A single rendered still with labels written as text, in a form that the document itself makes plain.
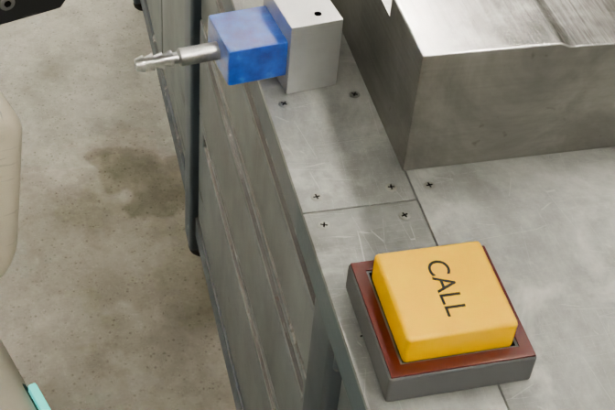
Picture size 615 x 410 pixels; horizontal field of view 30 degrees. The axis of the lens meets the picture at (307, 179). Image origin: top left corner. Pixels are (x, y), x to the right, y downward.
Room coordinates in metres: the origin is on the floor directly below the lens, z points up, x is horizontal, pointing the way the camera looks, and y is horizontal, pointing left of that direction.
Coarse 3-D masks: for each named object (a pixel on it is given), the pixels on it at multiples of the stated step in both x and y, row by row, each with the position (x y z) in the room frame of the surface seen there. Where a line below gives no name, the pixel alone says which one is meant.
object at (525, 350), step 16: (496, 272) 0.43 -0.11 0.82; (368, 288) 0.41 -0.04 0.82; (368, 304) 0.40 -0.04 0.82; (384, 336) 0.38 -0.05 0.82; (384, 352) 0.37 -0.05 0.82; (480, 352) 0.37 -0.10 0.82; (496, 352) 0.37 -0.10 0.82; (512, 352) 0.37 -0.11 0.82; (528, 352) 0.37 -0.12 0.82; (400, 368) 0.36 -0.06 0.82; (416, 368) 0.36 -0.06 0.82; (432, 368) 0.36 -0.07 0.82; (448, 368) 0.36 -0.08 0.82
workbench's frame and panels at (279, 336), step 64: (192, 0) 1.16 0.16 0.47; (192, 64) 1.16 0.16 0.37; (192, 128) 1.16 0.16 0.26; (256, 128) 0.86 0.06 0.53; (192, 192) 1.16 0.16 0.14; (256, 192) 0.84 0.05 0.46; (256, 256) 0.82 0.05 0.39; (256, 320) 0.80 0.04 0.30; (320, 320) 0.57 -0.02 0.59; (256, 384) 0.79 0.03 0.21; (320, 384) 0.56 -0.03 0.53
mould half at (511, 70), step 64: (448, 0) 0.58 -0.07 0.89; (512, 0) 0.59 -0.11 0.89; (576, 0) 0.60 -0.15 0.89; (384, 64) 0.58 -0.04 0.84; (448, 64) 0.53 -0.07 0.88; (512, 64) 0.54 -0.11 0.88; (576, 64) 0.55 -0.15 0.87; (384, 128) 0.56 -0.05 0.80; (448, 128) 0.53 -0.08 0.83; (512, 128) 0.55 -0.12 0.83; (576, 128) 0.56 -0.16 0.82
